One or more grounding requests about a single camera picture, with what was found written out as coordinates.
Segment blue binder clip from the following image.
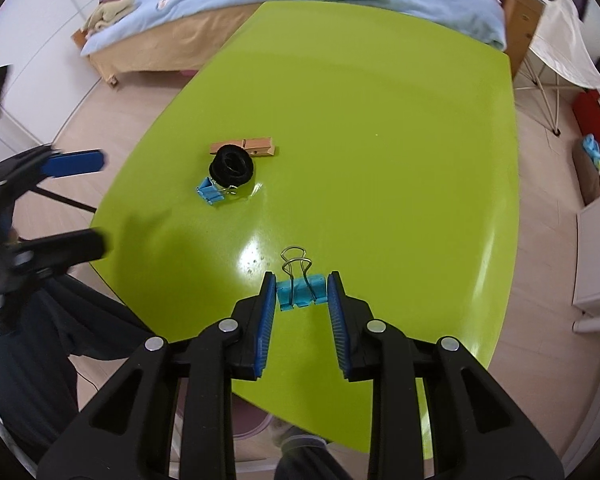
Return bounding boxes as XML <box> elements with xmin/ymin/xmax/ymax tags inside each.
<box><xmin>196</xmin><ymin>176</ymin><xmax>238</xmax><ymax>205</ymax></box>
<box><xmin>276</xmin><ymin>246</ymin><xmax>328</xmax><ymax>311</ymax></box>

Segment pink trash bin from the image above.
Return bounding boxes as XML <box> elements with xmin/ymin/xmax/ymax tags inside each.
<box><xmin>173</xmin><ymin>386</ymin><xmax>273</xmax><ymax>440</ymax></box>

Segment folded beige towel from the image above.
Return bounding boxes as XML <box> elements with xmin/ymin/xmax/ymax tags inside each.
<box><xmin>82</xmin><ymin>0</ymin><xmax>136</xmax><ymax>36</ymax></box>

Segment black tape roll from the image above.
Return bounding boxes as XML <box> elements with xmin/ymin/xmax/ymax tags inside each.
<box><xmin>209</xmin><ymin>144</ymin><xmax>254</xmax><ymax>188</ymax></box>

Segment white drawer cabinet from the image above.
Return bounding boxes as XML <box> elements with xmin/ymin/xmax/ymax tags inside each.
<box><xmin>572</xmin><ymin>197</ymin><xmax>600</xmax><ymax>334</ymax></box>

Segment wooden bed with blue blanket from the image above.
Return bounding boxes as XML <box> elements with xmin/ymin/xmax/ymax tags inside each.
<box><xmin>71</xmin><ymin>0</ymin><xmax>548</xmax><ymax>90</ymax></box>

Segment green table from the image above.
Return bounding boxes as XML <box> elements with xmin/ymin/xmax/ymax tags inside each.
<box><xmin>88</xmin><ymin>0</ymin><xmax>521</xmax><ymax>461</ymax></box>

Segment brown basket with toys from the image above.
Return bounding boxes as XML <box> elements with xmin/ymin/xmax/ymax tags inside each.
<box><xmin>572</xmin><ymin>133</ymin><xmax>600</xmax><ymax>206</ymax></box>

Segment red storage box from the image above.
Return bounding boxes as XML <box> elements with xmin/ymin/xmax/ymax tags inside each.
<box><xmin>572</xmin><ymin>90</ymin><xmax>600</xmax><ymax>144</ymax></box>

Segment white folding chair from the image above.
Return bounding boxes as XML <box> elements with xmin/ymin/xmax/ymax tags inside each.
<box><xmin>516</xmin><ymin>0</ymin><xmax>600</xmax><ymax>136</ymax></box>

